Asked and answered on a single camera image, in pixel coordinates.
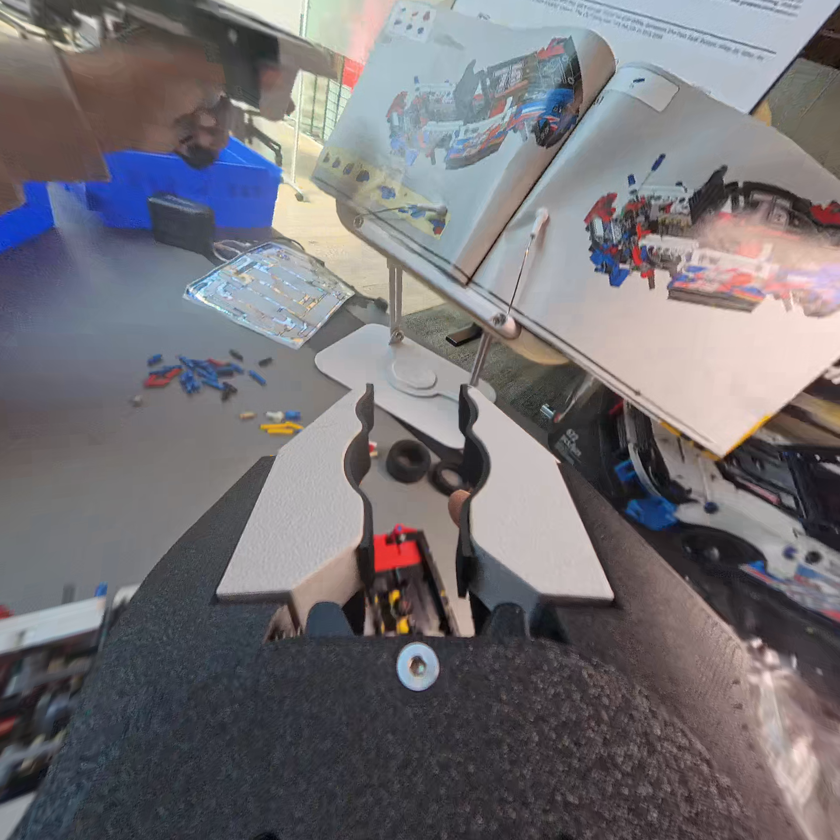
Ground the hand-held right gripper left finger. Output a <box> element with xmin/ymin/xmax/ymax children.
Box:
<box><xmin>215</xmin><ymin>382</ymin><xmax>376</xmax><ymax>636</ymax></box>

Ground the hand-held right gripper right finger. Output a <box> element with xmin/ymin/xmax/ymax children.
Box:
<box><xmin>456</xmin><ymin>384</ymin><xmax>616</xmax><ymax>627</ymax></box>

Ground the toy brick car model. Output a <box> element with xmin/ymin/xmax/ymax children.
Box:
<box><xmin>0</xmin><ymin>524</ymin><xmax>462</xmax><ymax>803</ymax></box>

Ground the grey desk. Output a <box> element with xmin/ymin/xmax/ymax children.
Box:
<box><xmin>0</xmin><ymin>220</ymin><xmax>572</xmax><ymax>840</ymax></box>

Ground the black toy tyre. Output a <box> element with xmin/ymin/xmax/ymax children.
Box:
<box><xmin>429</xmin><ymin>459</ymin><xmax>468</xmax><ymax>497</ymax></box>
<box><xmin>386</xmin><ymin>440</ymin><xmax>433</xmax><ymax>485</ymax></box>

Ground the white metal book stand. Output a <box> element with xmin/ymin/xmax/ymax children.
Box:
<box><xmin>314</xmin><ymin>200</ymin><xmax>572</xmax><ymax>450</ymax></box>

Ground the pile of blue toy pins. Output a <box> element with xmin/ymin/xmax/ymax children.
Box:
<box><xmin>146</xmin><ymin>351</ymin><xmax>269</xmax><ymax>403</ymax></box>

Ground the toy set box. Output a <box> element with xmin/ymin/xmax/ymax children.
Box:
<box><xmin>548</xmin><ymin>377</ymin><xmax>840</xmax><ymax>657</ymax></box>

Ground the toy instruction booklet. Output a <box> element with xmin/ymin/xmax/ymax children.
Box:
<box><xmin>311</xmin><ymin>0</ymin><xmax>840</xmax><ymax>458</ymax></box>

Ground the flat clear plastic bag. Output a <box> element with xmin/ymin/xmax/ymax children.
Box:
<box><xmin>185</xmin><ymin>241</ymin><xmax>356</xmax><ymax>349</ymax></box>

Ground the black box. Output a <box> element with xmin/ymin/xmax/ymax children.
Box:
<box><xmin>147</xmin><ymin>194</ymin><xmax>217</xmax><ymax>256</ymax></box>

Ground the blue plastic bin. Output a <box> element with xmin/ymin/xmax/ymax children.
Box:
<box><xmin>85</xmin><ymin>134</ymin><xmax>284</xmax><ymax>231</ymax></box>
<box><xmin>0</xmin><ymin>182</ymin><xmax>55</xmax><ymax>253</ymax></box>

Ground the crumpled clear plastic bag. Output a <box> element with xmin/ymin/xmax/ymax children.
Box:
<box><xmin>740</xmin><ymin>635</ymin><xmax>840</xmax><ymax>840</ymax></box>

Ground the black office chair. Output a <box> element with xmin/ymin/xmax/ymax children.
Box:
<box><xmin>223</xmin><ymin>92</ymin><xmax>309</xmax><ymax>202</ymax></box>

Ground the white printed poster board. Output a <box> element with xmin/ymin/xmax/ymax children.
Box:
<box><xmin>453</xmin><ymin>0</ymin><xmax>824</xmax><ymax>112</ymax></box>

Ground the white cable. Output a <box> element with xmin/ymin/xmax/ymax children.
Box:
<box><xmin>211</xmin><ymin>238</ymin><xmax>306</xmax><ymax>263</ymax></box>

